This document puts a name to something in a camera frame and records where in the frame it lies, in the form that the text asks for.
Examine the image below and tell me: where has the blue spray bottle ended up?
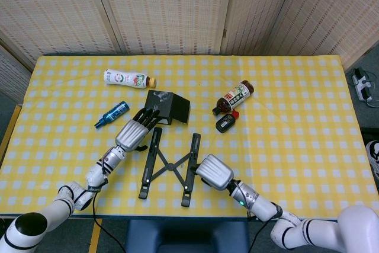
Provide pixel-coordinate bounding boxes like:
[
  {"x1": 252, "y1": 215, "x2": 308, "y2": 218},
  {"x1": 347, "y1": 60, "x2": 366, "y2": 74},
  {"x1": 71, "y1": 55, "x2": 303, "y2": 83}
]
[{"x1": 94, "y1": 101, "x2": 130, "y2": 130}]

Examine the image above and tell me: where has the woven folding screen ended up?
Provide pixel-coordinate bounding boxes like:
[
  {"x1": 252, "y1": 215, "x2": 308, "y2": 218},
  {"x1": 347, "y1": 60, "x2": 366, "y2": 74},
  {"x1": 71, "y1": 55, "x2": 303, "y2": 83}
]
[{"x1": 0, "y1": 0, "x2": 379, "y2": 104}]

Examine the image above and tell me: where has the small black red device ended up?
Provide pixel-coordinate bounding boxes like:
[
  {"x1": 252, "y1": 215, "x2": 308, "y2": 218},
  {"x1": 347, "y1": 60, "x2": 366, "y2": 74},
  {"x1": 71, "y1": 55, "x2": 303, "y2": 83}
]
[{"x1": 215, "y1": 109, "x2": 240, "y2": 133}]

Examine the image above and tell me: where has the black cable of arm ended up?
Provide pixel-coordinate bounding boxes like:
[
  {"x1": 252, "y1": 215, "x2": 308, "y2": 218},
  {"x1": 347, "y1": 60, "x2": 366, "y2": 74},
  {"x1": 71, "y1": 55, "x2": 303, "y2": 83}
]
[
  {"x1": 247, "y1": 211, "x2": 269, "y2": 253},
  {"x1": 92, "y1": 192, "x2": 127, "y2": 253}
]

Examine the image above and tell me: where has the white power strip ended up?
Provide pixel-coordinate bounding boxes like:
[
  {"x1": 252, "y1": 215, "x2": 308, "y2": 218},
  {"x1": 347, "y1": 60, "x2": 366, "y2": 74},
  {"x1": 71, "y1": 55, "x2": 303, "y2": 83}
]
[{"x1": 351, "y1": 68, "x2": 374, "y2": 102}]

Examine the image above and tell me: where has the yellow white checkered tablecloth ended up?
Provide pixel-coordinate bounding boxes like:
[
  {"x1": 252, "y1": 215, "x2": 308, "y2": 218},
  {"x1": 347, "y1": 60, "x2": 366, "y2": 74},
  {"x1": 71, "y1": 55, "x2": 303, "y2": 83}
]
[{"x1": 0, "y1": 54, "x2": 379, "y2": 221}]

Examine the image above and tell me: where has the white black sneaker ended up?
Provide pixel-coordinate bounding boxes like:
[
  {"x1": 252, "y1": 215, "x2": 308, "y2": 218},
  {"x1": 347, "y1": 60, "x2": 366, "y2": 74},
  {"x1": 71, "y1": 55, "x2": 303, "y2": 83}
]
[{"x1": 365, "y1": 140, "x2": 379, "y2": 181}]

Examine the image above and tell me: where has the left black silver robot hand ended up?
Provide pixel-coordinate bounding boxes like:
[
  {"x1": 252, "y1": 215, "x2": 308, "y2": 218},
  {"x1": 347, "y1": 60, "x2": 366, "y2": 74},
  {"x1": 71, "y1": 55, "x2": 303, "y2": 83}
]
[{"x1": 114, "y1": 107, "x2": 161, "y2": 152}]

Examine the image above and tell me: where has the black cardboard product box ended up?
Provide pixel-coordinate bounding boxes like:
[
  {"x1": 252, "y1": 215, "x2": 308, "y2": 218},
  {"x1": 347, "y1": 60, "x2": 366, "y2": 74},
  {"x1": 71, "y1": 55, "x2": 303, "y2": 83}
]
[{"x1": 144, "y1": 89, "x2": 191, "y2": 126}]

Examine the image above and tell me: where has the white drink bottle yellow cap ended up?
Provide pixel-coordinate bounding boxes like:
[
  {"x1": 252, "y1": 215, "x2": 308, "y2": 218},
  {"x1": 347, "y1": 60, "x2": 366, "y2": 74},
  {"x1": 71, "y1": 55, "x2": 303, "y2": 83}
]
[{"x1": 103, "y1": 68, "x2": 157, "y2": 89}]

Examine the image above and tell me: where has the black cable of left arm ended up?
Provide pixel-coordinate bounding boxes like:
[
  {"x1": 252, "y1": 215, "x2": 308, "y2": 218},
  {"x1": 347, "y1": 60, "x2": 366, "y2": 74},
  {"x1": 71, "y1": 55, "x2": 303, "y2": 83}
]
[{"x1": 92, "y1": 192, "x2": 127, "y2": 253}]

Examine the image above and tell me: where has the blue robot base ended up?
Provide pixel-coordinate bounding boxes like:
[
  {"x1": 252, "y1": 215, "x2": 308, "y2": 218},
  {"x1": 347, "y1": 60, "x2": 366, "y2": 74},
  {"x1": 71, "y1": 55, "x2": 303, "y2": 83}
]
[{"x1": 126, "y1": 219, "x2": 251, "y2": 253}]

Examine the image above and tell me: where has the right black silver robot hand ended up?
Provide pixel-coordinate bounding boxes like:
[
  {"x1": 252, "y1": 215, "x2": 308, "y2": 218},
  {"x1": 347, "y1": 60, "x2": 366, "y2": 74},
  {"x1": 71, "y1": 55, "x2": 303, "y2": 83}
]
[{"x1": 189, "y1": 153, "x2": 235, "y2": 191}]

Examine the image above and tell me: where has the black folding stand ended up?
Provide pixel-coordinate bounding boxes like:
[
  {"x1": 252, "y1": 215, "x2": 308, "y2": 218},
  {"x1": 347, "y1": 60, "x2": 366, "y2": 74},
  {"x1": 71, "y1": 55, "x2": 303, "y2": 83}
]
[{"x1": 138, "y1": 127, "x2": 202, "y2": 208}]

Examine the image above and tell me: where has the dark tea bottle printed label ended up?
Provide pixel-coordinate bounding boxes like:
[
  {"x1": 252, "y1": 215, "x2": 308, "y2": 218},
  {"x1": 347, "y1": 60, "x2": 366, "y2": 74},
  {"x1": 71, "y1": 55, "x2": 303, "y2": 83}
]
[{"x1": 211, "y1": 79, "x2": 255, "y2": 116}]

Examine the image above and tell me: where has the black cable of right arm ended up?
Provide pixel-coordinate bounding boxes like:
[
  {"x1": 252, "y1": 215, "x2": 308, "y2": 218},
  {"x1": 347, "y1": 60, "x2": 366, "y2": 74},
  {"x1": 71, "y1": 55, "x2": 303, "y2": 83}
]
[{"x1": 247, "y1": 211, "x2": 269, "y2": 253}]

